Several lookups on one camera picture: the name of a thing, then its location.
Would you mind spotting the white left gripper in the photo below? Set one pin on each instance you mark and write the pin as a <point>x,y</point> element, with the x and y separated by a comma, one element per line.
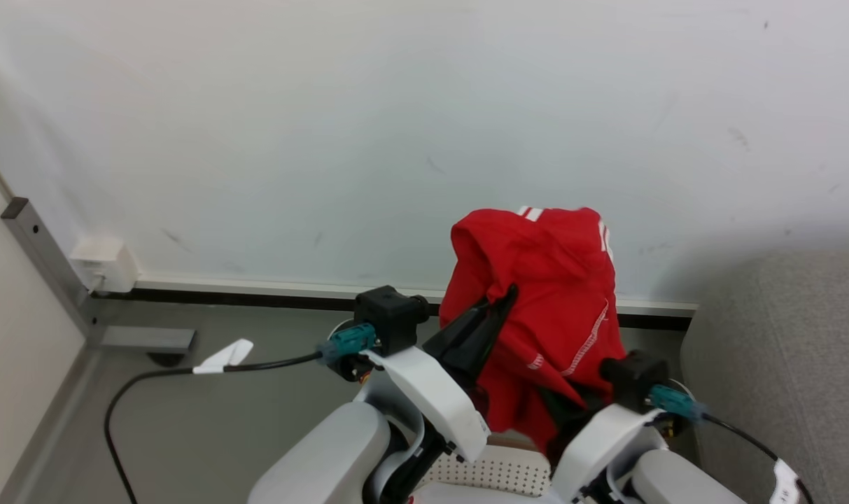
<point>434,395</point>

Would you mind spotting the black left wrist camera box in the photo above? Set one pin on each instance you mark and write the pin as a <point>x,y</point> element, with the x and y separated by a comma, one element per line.
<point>390,315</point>

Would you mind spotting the red garment with white stitching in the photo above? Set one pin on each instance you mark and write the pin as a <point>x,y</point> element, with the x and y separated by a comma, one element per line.
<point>543,280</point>

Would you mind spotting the white and black baseboard strip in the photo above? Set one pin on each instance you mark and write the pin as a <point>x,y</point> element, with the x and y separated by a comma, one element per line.
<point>291,294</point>

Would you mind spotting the beige partition panel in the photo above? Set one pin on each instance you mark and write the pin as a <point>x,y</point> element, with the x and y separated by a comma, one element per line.
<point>18,336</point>

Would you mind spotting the white perforated laundry basket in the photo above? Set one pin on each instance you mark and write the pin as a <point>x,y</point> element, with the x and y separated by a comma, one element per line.
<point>497,472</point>

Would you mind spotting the black round frame foot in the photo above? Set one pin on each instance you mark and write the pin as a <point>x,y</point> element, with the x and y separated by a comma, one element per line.
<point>166,359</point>

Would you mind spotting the grey metal frame post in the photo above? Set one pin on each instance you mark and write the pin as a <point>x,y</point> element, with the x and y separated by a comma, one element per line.
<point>53,269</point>

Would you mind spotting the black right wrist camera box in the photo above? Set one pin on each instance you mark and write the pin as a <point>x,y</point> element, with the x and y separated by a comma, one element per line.
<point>633,378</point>

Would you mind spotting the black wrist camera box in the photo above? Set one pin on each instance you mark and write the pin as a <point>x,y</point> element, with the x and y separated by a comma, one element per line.
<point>390,315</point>
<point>633,378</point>

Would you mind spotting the grey fabric sofa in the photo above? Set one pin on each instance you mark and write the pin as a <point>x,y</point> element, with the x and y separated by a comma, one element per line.
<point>781,378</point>

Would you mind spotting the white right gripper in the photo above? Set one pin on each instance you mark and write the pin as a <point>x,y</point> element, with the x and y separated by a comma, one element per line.
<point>599,448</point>

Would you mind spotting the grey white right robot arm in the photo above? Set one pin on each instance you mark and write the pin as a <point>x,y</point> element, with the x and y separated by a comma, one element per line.
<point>676,483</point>

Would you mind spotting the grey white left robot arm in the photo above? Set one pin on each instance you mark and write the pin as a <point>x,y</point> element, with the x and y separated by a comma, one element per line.
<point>326,455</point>

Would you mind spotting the white wall socket box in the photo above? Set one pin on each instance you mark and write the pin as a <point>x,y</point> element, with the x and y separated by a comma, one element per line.
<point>106,264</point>

